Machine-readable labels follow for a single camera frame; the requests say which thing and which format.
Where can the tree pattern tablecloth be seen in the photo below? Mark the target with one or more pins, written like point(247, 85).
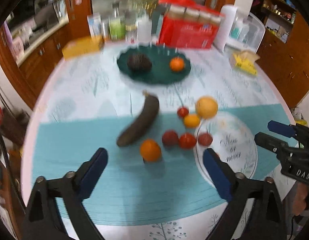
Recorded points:
point(87, 102)

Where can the green label glass bottle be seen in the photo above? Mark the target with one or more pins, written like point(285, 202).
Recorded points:
point(117, 23)

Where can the yellow cardboard box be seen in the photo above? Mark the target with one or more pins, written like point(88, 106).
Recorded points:
point(82, 46)

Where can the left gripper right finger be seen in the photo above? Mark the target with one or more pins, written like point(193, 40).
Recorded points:
point(266, 218)

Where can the silver metal can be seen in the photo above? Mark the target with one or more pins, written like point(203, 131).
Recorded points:
point(105, 30)

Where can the overripe dark banana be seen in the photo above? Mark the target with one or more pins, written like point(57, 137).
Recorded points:
point(142, 122)

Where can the yellow tissue pack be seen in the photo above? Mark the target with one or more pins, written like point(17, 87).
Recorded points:
point(244, 61)

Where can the dark red plum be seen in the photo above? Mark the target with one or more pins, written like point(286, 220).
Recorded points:
point(170, 138)
point(205, 139)

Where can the small yellow-orange citrus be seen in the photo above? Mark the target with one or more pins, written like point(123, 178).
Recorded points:
point(191, 121)

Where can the red package with jars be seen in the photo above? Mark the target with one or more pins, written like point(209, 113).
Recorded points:
point(187, 24)

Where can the white blue carton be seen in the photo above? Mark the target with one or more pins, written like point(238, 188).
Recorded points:
point(94, 24)

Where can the dark avocado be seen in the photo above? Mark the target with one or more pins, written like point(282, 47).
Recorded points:
point(139, 63)

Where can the white countertop appliance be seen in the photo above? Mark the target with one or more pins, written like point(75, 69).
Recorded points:
point(238, 30)

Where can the dark green scalloped plate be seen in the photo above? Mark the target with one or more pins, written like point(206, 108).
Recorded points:
point(160, 74)

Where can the large yellow orange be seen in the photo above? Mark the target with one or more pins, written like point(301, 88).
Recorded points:
point(206, 107)

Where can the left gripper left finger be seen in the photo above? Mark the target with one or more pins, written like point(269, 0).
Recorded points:
point(43, 219)

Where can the small glass jar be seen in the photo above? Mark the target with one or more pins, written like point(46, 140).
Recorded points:
point(131, 33)

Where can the white squeeze bottle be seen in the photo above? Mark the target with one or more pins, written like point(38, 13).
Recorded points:
point(144, 26)

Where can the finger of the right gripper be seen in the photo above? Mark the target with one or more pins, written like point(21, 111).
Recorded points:
point(282, 129)
point(273, 144)

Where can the red cherry tomato top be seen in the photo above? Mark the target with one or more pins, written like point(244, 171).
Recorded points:
point(182, 112)

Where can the orange tangerine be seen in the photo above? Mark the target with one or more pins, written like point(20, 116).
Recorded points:
point(150, 150)
point(177, 64)

